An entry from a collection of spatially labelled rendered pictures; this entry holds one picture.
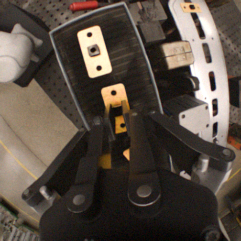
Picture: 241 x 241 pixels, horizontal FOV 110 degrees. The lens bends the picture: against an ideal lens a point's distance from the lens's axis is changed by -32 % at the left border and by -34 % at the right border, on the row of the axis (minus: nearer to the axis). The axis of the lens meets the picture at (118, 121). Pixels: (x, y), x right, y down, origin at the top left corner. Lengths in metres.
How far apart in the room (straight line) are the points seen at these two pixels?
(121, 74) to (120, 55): 0.03
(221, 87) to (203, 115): 0.22
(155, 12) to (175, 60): 0.13
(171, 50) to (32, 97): 1.65
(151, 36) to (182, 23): 0.19
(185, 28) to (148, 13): 0.16
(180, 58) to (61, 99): 0.63
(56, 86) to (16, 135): 1.62
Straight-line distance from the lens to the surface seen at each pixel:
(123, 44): 0.21
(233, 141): 0.70
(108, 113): 0.16
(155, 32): 0.30
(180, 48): 0.33
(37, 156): 2.20
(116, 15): 0.23
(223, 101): 0.56
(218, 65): 0.52
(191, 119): 0.33
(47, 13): 0.90
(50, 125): 1.73
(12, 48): 0.48
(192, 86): 0.32
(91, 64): 0.21
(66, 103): 0.74
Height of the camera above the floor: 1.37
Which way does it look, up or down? 68 degrees down
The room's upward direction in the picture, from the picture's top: 178 degrees clockwise
